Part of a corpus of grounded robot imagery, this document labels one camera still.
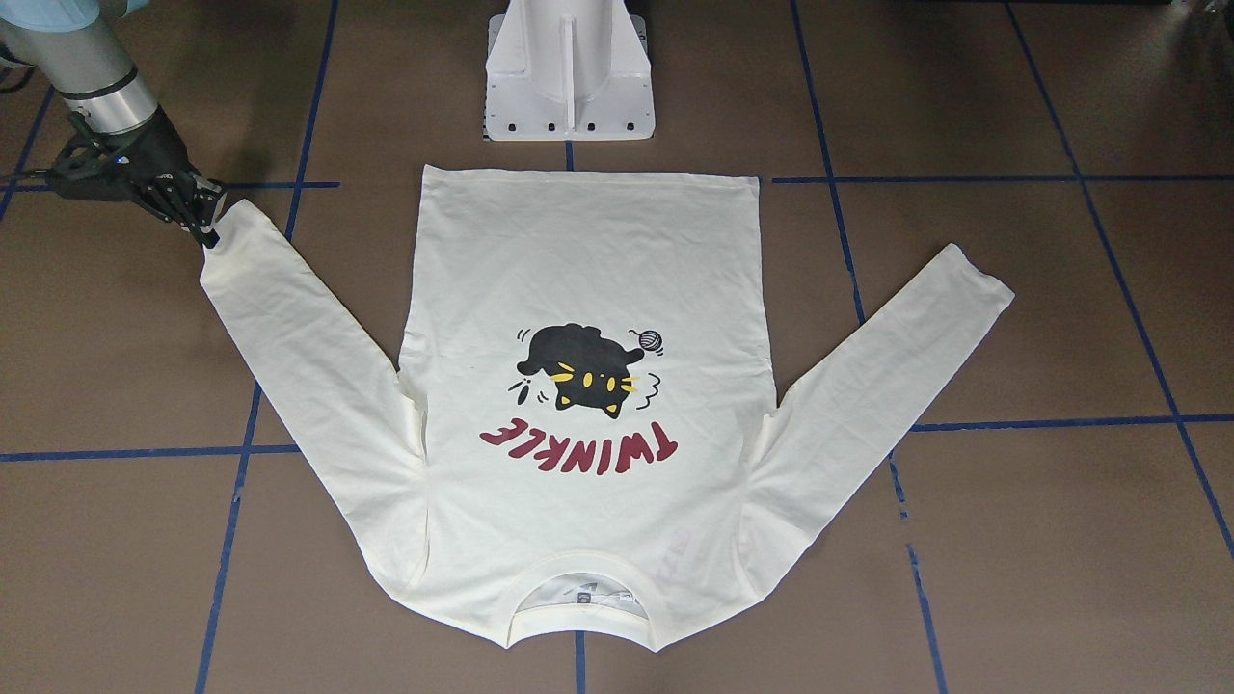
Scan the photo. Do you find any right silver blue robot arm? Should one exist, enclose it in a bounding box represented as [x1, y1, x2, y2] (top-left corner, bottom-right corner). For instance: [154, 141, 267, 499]
[1, 1, 226, 249]

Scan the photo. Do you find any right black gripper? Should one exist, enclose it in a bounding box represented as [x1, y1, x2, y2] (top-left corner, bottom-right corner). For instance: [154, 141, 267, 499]
[44, 106, 228, 249]

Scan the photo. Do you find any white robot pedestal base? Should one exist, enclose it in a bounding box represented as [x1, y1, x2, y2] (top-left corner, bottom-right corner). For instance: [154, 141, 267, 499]
[482, 1, 656, 142]

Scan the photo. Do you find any cream long-sleeve cat shirt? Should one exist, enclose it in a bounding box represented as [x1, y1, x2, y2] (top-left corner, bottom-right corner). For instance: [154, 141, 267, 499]
[200, 167, 1014, 652]

